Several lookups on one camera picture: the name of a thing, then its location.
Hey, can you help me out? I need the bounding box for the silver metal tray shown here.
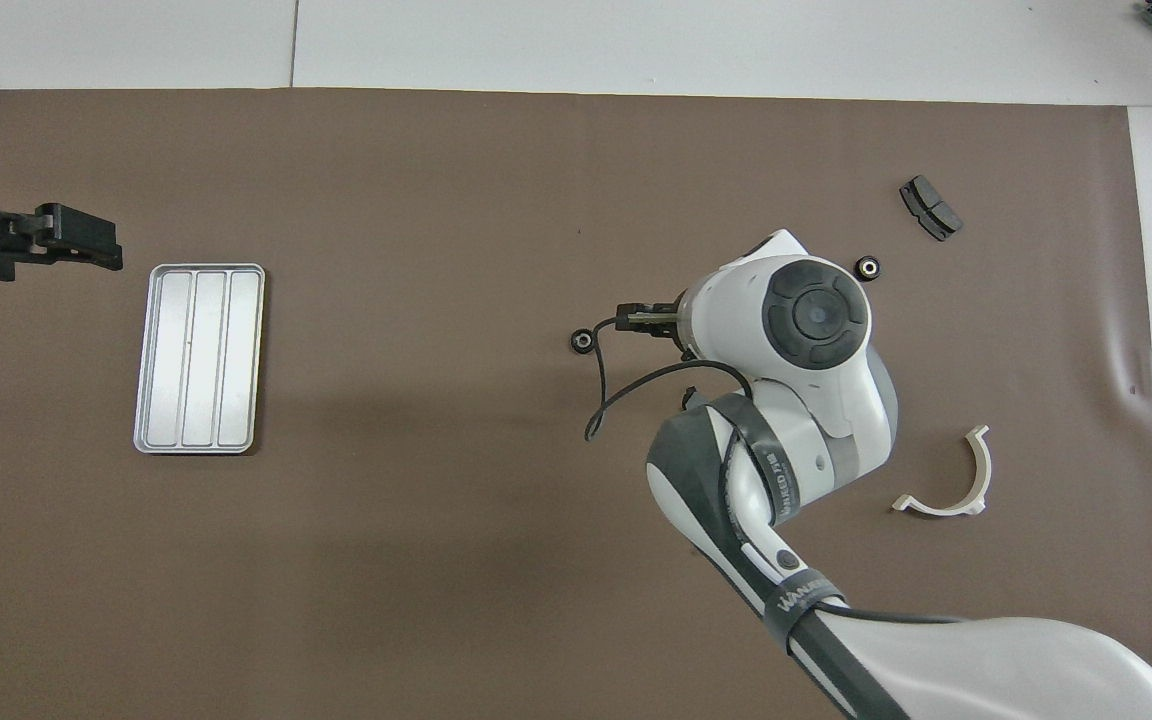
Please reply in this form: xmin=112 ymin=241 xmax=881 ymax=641
xmin=133 ymin=263 xmax=267 ymax=456

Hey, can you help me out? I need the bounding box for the black brake pad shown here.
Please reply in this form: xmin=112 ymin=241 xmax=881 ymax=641
xmin=899 ymin=175 xmax=965 ymax=243

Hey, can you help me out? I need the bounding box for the white curved plastic clamp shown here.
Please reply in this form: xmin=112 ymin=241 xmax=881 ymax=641
xmin=891 ymin=424 xmax=994 ymax=519

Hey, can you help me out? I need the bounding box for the black cable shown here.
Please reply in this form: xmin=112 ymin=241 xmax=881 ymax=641
xmin=583 ymin=316 xmax=758 ymax=443

